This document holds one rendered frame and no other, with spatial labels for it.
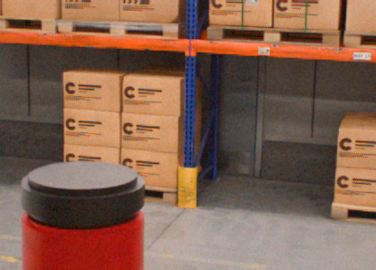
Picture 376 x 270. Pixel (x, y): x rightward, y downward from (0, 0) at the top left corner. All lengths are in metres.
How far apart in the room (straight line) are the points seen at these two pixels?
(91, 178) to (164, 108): 7.90
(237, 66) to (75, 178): 8.94
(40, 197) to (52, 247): 0.02
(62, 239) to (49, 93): 9.76
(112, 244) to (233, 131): 9.08
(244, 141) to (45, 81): 2.42
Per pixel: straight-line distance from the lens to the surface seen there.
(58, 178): 0.35
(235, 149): 9.44
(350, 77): 9.18
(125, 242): 0.34
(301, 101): 9.28
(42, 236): 0.34
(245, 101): 9.32
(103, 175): 0.35
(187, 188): 8.21
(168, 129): 8.26
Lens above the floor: 2.43
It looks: 12 degrees down
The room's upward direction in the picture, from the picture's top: 1 degrees clockwise
